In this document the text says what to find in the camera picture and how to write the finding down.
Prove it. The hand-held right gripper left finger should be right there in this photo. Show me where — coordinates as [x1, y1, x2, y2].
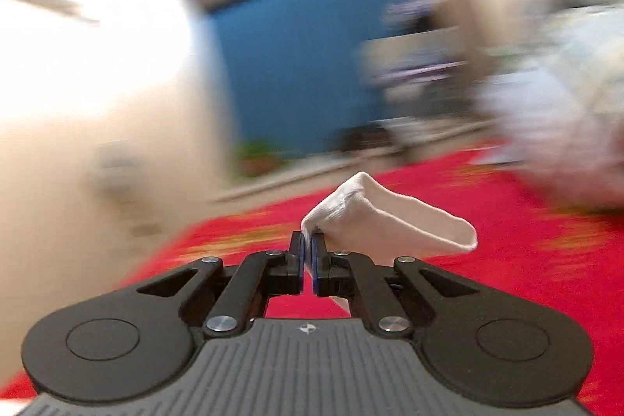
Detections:
[131, 231, 308, 338]

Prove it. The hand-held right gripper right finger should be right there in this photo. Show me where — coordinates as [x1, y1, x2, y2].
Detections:
[311, 233, 482, 338]

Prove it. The white sock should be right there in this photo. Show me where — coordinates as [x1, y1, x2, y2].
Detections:
[300, 171, 479, 317]

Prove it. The green potted plant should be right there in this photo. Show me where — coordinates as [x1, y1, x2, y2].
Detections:
[233, 140, 284, 179]

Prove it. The blue curtain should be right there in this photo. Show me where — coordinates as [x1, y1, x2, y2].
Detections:
[202, 0, 408, 159]

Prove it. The red floral blanket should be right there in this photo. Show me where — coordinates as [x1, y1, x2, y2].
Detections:
[0, 143, 624, 416]

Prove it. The dark cluttered shelf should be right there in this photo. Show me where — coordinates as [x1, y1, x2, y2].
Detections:
[360, 0, 482, 164]

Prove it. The wall outlet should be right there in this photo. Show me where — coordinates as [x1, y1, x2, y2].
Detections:
[94, 142, 143, 184]

